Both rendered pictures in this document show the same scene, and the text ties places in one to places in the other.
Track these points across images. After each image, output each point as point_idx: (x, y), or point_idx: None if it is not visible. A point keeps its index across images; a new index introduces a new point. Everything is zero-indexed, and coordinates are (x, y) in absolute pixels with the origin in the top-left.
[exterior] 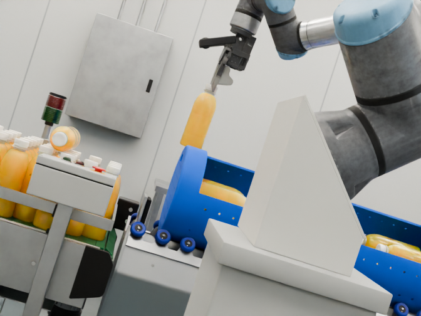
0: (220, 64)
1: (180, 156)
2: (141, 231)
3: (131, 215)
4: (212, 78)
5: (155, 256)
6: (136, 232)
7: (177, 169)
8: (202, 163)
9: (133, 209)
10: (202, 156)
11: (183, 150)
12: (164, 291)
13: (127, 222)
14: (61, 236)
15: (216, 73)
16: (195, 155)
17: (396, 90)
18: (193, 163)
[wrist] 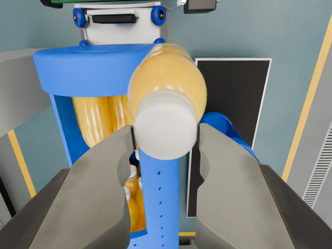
0: (41, 241)
1: (145, 49)
2: (75, 22)
3: (155, 6)
4: (212, 149)
5: None
6: (73, 17)
7: (110, 49)
8: (44, 85)
9: (186, 4)
10: (54, 86)
11: (117, 51)
12: None
13: (145, 3)
14: None
15: (103, 175)
16: (48, 73)
17: None
18: (38, 69)
